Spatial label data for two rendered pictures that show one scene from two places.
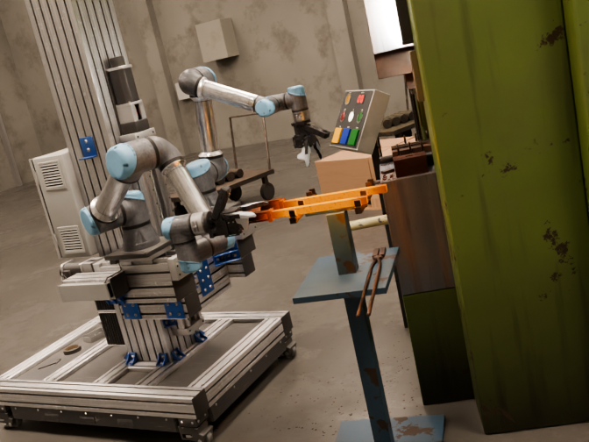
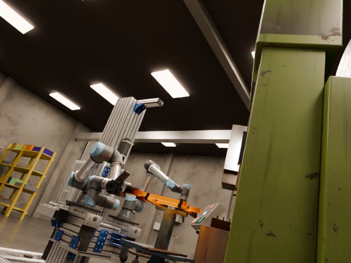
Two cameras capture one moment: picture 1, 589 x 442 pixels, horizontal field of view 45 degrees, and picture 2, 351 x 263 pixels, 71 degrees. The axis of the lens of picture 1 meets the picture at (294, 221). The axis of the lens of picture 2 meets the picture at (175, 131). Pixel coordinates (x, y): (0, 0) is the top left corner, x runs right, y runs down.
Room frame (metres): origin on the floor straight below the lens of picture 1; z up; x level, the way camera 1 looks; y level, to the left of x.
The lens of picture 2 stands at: (0.73, -0.30, 0.76)
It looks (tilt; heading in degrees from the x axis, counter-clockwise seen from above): 23 degrees up; 10
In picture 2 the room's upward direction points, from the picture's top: 17 degrees clockwise
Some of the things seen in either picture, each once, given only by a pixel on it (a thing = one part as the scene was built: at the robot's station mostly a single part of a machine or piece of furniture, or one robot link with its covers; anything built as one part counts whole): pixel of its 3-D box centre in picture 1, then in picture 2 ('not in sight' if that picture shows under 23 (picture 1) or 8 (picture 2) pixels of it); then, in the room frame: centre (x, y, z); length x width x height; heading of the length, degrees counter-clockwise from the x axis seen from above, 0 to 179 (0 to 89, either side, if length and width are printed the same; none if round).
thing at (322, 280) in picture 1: (349, 274); (159, 251); (2.27, -0.14, 0.69); 0.40 x 0.30 x 0.02; 163
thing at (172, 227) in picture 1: (180, 227); (97, 182); (2.30, 0.37, 0.96); 0.11 x 0.08 x 0.09; 73
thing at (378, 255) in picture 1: (372, 278); (168, 252); (2.13, -0.20, 0.70); 0.60 x 0.04 x 0.01; 166
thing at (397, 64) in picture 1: (430, 53); (249, 185); (2.73, -0.64, 1.32); 0.42 x 0.20 x 0.10; 81
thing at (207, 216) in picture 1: (224, 222); (117, 187); (2.26, 0.22, 0.96); 0.12 x 0.08 x 0.09; 73
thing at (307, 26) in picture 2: not in sight; (288, 60); (2.66, -0.80, 2.60); 0.99 x 0.60 x 0.60; 171
